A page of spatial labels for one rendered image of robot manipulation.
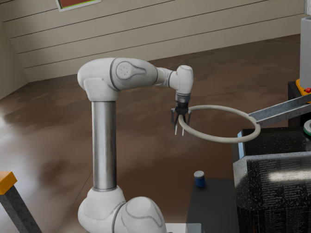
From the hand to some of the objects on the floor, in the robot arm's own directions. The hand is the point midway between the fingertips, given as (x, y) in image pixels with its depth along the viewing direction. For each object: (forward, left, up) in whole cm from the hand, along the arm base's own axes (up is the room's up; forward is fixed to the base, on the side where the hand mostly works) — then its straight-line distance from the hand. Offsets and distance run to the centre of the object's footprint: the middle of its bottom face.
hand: (179, 130), depth 166 cm
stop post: (-35, +102, -107) cm, 152 cm away
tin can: (+64, -5, -99) cm, 118 cm away
